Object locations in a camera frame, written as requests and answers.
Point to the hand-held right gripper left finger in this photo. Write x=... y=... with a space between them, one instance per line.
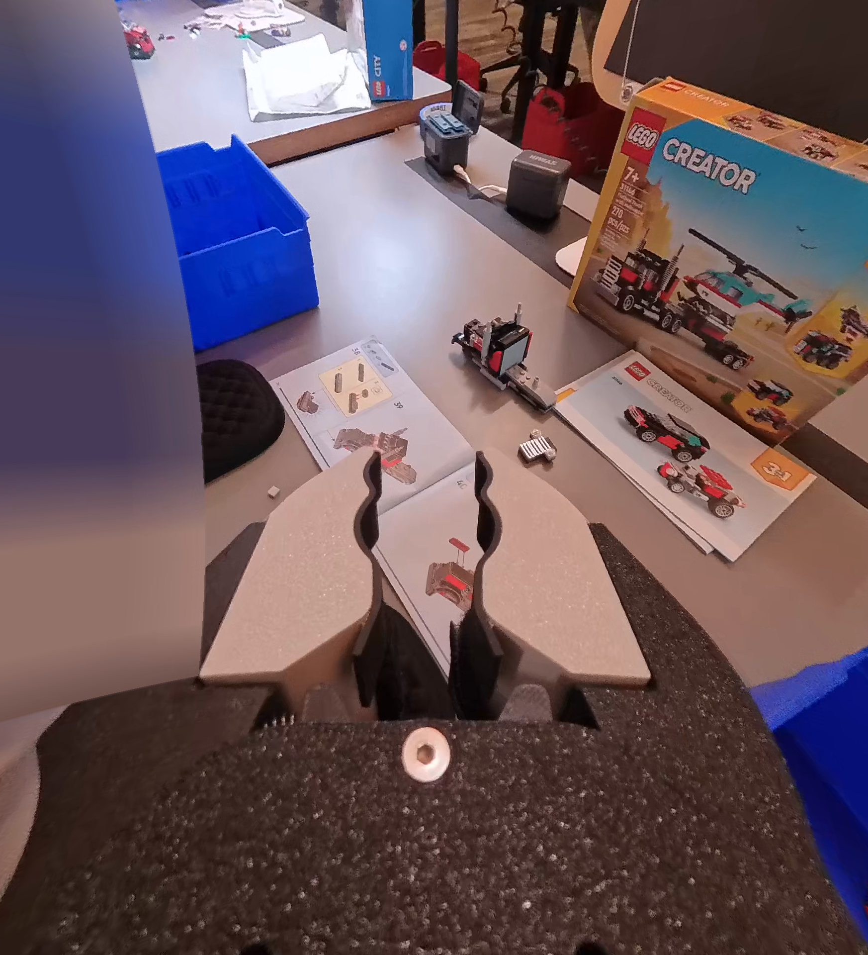
x=300 y=589

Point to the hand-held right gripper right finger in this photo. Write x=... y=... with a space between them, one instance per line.
x=561 y=597

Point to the lego instruction booklet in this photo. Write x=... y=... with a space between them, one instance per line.
x=740 y=492
x=411 y=418

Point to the blue plastic bin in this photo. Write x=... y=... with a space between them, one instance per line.
x=255 y=283
x=851 y=746

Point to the small grey lego sub-assembly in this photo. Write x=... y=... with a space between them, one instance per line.
x=537 y=448

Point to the closed lego instruction booklet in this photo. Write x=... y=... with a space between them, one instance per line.
x=740 y=492

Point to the black and red lego truck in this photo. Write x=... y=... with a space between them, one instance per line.
x=505 y=351

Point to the yellow lego set box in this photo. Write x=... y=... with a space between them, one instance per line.
x=740 y=224

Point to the blue lego set box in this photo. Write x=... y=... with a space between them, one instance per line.
x=389 y=52

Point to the small red lego vehicle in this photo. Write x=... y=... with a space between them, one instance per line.
x=139 y=43

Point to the black quilted pad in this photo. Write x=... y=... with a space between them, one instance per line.
x=236 y=418

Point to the white panel stand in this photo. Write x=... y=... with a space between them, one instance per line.
x=572 y=257

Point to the dark grey charger cube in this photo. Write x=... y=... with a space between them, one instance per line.
x=538 y=186

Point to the red bag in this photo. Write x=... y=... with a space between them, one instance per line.
x=441 y=63
x=561 y=134

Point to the black battery charging case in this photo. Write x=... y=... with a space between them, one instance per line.
x=445 y=145

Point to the white paper bags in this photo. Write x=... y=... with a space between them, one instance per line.
x=292 y=82

